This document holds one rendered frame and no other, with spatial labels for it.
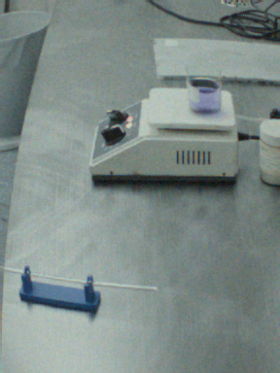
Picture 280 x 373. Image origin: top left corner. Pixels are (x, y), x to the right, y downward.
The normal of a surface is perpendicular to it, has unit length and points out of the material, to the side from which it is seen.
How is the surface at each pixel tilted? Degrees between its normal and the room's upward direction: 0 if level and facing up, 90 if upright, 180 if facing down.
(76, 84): 0
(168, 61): 0
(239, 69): 0
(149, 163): 90
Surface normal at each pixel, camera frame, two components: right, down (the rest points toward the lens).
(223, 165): -0.04, 0.49
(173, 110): -0.01, -0.87
